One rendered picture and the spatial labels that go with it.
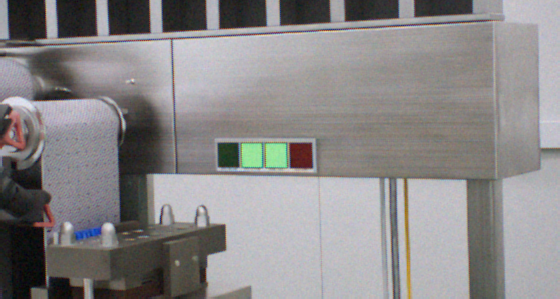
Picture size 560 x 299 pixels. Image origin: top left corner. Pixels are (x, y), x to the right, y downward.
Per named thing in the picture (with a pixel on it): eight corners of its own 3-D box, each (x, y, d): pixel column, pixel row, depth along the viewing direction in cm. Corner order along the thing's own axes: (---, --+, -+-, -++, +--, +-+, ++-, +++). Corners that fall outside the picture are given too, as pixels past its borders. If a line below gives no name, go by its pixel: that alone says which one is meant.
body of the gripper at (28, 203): (42, 224, 228) (17, 209, 223) (2, 222, 234) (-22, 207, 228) (52, 193, 231) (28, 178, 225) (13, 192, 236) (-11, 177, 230)
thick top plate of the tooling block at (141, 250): (46, 276, 231) (45, 245, 231) (167, 247, 265) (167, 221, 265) (110, 280, 223) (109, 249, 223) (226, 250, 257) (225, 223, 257)
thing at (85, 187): (44, 248, 237) (41, 156, 236) (118, 233, 257) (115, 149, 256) (46, 248, 237) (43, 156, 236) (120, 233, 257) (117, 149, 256)
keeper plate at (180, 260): (163, 296, 237) (161, 242, 237) (192, 288, 246) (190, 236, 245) (173, 297, 236) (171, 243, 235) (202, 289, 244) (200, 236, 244)
